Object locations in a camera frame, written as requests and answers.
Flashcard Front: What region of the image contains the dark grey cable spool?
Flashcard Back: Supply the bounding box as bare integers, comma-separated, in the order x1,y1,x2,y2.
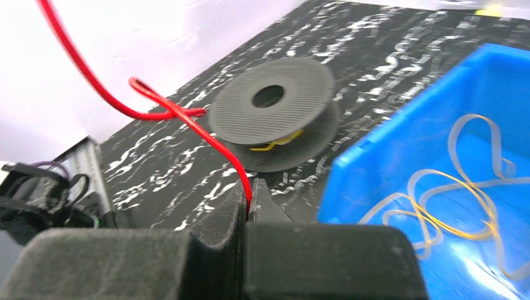
208,57,341,173

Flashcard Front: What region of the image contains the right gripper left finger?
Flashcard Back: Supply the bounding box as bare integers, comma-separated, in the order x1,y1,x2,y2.
1,189,244,299

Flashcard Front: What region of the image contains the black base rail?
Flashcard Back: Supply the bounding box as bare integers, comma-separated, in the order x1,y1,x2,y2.
1,139,118,246

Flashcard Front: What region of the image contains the red cable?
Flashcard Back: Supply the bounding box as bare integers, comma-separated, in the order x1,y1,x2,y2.
36,0,253,214

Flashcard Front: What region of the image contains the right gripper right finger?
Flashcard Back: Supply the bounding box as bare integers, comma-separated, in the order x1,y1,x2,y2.
243,178,429,299

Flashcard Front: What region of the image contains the yellow wire on spool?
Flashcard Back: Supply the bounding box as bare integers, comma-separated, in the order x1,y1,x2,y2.
249,129,305,152

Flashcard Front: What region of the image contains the blue plastic bin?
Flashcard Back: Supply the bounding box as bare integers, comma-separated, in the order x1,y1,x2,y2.
317,44,529,299

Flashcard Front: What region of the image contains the yellow cable in bin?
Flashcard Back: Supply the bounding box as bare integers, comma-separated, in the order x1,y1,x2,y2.
382,116,514,243

